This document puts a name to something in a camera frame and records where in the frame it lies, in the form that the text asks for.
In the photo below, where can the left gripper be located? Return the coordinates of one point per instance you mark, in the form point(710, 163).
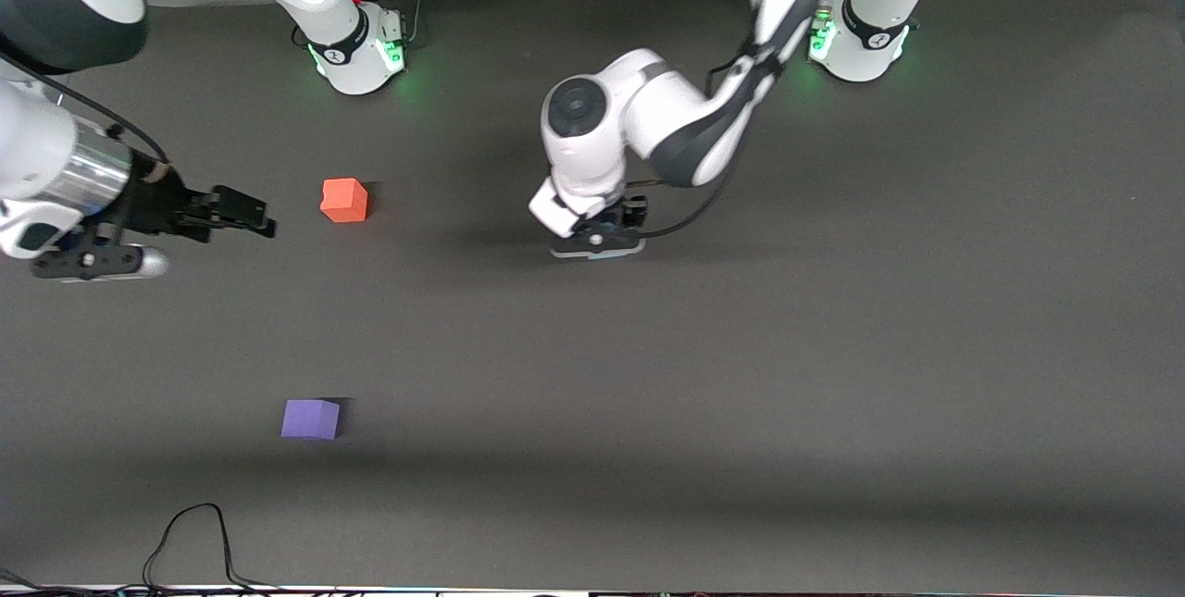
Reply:
point(634, 210)

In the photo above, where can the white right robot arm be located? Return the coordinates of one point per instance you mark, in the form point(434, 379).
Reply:
point(333, 32)

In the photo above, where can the dark grey table mat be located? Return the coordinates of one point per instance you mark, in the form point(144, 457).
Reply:
point(648, 393)

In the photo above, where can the orange foam block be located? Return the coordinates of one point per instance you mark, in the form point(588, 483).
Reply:
point(343, 201)

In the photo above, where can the purple foam block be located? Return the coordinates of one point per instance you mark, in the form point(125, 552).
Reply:
point(310, 419)

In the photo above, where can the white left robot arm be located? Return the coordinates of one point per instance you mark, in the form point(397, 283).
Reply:
point(602, 134)

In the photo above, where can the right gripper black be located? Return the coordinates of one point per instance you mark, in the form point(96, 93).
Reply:
point(159, 202)

